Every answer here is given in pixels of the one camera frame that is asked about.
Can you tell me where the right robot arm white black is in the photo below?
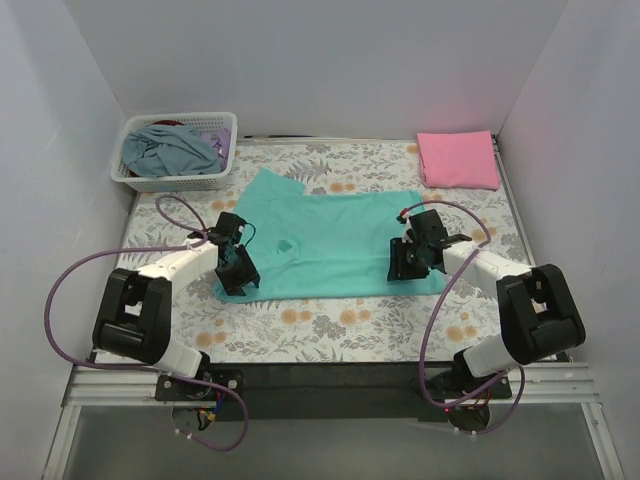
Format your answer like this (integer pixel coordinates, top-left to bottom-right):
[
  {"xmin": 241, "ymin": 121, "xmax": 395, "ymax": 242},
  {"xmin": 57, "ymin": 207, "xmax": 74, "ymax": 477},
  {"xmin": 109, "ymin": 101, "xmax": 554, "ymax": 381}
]
[{"xmin": 387, "ymin": 209, "xmax": 586, "ymax": 398}]

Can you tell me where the teal t-shirt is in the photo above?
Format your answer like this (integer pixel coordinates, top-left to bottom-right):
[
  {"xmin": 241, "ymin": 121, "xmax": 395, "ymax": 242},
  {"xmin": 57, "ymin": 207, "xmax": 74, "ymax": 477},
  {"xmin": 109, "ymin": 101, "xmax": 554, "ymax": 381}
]
[{"xmin": 213, "ymin": 169, "xmax": 445, "ymax": 304}]

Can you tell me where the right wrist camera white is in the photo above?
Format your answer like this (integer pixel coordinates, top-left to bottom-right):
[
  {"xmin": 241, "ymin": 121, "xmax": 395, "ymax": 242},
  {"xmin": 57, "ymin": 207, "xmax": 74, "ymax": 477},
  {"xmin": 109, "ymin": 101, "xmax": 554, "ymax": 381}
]
[{"xmin": 396, "ymin": 209, "xmax": 414, "ymax": 243}]

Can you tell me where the floral patterned table mat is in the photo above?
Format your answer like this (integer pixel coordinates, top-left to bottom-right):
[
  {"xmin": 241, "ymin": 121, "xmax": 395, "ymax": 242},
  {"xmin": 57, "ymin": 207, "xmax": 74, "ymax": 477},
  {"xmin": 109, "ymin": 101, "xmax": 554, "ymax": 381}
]
[{"xmin": 118, "ymin": 141, "xmax": 530, "ymax": 362}]

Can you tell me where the dark red garment in basket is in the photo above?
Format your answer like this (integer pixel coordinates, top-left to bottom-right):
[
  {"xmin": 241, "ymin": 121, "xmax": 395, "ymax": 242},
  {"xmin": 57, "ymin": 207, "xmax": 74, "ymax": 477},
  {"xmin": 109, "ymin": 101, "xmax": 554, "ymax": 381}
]
[{"xmin": 151, "ymin": 119, "xmax": 184, "ymax": 127}]

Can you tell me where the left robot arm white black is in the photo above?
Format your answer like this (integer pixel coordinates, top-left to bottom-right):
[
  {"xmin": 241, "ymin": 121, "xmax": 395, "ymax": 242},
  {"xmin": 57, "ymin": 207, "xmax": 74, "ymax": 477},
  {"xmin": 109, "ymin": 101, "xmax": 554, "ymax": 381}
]
[{"xmin": 92, "ymin": 212, "xmax": 260, "ymax": 400}]

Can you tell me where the white plastic laundry basket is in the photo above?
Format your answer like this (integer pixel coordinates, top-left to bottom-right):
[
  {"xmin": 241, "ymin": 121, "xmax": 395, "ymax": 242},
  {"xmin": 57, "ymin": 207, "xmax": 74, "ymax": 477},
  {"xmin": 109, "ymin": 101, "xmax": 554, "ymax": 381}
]
[{"xmin": 111, "ymin": 112, "xmax": 238, "ymax": 192}]

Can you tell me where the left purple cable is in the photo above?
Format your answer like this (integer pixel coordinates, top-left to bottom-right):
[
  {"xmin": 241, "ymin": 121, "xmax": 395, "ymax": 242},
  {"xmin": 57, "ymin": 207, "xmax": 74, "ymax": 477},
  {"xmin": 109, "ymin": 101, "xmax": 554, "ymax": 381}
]
[{"xmin": 43, "ymin": 193, "xmax": 250, "ymax": 452}]

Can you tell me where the grey-blue t-shirt in basket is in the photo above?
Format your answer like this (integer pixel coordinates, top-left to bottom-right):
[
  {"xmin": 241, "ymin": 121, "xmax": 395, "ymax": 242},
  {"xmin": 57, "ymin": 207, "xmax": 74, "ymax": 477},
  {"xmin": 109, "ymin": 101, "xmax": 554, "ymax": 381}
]
[{"xmin": 120, "ymin": 125, "xmax": 221, "ymax": 178}]

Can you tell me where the lilac t-shirt in basket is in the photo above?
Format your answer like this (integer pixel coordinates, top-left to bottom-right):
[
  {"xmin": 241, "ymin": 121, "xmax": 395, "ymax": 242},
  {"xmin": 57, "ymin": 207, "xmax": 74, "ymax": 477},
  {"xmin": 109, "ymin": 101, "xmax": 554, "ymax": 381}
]
[{"xmin": 199, "ymin": 128, "xmax": 231, "ymax": 172}]

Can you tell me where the folded pink t-shirt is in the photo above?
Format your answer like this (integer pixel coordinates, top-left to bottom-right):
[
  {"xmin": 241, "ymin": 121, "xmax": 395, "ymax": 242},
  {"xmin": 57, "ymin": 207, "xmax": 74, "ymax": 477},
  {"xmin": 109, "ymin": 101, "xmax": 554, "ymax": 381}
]
[{"xmin": 417, "ymin": 131, "xmax": 500, "ymax": 191}]

